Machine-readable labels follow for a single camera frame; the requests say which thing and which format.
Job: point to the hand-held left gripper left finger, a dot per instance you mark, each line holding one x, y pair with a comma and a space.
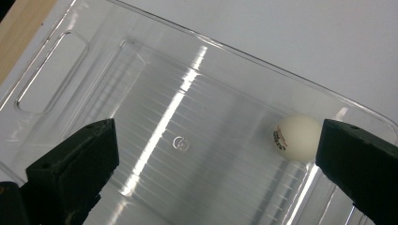
75, 168

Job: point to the white table tennis ball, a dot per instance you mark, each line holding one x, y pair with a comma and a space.
297, 138

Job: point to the clear plastic tray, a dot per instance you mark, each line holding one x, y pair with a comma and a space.
203, 93

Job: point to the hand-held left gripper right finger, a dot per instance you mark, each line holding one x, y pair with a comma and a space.
359, 165

